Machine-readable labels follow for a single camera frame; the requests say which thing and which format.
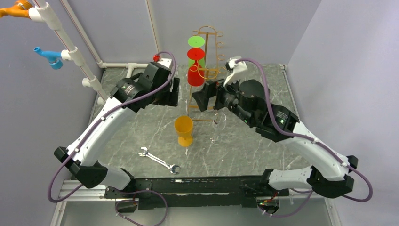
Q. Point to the clear wine glass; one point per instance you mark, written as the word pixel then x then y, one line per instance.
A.
pixel 218 123

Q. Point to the red plastic wine glass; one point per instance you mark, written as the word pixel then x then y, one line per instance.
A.
pixel 194 76

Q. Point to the silver open-end wrench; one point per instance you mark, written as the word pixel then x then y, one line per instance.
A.
pixel 174 169

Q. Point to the orange pipe fitting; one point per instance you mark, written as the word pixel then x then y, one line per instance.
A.
pixel 19 9

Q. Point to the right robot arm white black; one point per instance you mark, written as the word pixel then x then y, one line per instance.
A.
pixel 326 175

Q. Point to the blue pipe fitting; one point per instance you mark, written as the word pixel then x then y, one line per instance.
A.
pixel 54 58

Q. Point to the gold wire wine glass rack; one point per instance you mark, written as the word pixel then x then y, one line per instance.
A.
pixel 211 36

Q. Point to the white PVC pipe frame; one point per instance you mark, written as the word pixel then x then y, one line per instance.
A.
pixel 42 12

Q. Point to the orange plastic wine glass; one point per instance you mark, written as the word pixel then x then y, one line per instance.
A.
pixel 183 126

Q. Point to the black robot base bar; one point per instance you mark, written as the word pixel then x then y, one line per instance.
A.
pixel 197 192

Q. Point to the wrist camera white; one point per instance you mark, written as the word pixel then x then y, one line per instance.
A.
pixel 167 62
pixel 235 67

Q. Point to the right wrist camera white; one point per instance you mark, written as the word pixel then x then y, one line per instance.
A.
pixel 235 67

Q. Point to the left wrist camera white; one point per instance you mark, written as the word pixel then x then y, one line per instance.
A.
pixel 167 62

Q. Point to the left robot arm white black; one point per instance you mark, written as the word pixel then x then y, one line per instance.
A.
pixel 130 95

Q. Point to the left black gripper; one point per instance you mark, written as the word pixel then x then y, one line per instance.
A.
pixel 165 100

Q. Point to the green plastic wine glass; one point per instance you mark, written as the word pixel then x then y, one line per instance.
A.
pixel 196 42

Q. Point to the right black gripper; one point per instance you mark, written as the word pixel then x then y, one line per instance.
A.
pixel 203 96

